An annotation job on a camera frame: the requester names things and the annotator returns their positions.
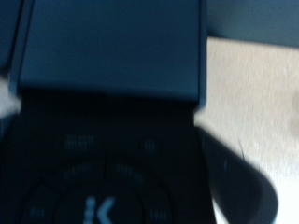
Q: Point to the black Keurig coffee machine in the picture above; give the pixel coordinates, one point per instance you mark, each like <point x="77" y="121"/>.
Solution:
<point x="109" y="62"/>

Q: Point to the dark grey backdrop panel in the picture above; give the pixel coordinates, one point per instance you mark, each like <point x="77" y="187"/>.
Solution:
<point x="255" y="18"/>

